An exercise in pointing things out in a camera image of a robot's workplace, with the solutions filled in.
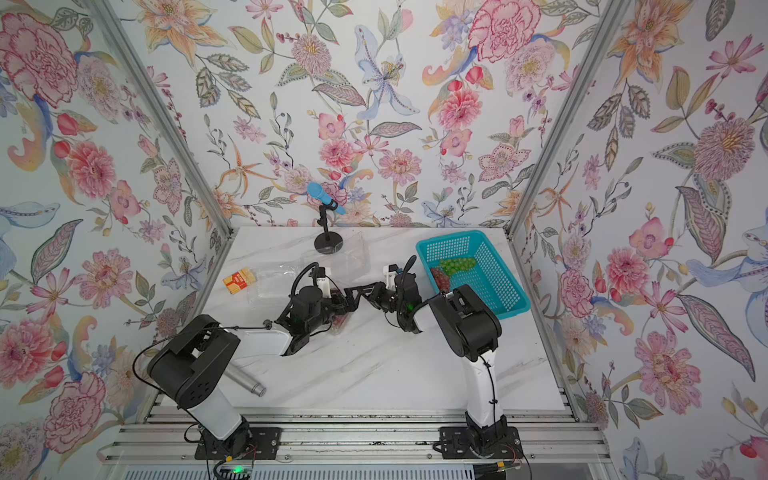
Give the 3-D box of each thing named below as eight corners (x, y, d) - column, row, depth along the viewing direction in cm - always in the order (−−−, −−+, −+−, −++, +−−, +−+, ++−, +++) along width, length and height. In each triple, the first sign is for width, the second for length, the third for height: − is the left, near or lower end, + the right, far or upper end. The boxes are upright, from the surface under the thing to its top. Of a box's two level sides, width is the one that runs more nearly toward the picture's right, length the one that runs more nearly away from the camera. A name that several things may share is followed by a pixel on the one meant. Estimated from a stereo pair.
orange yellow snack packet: (231, 295, 105) (228, 290, 103) (225, 284, 108) (221, 279, 105) (258, 280, 109) (255, 275, 107) (251, 270, 112) (248, 265, 110)
